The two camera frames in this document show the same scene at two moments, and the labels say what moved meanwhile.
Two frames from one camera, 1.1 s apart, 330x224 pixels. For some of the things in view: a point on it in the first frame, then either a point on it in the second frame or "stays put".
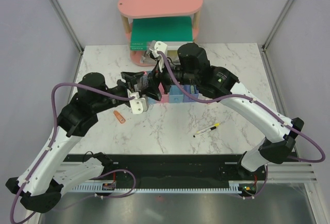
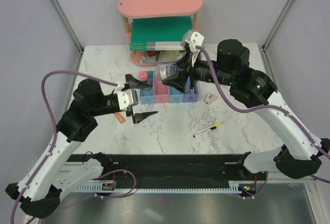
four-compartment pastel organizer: [177, 94] stays put
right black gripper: [157, 75] -> [178, 81]
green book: [147, 29] stays put
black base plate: [174, 168] stays put
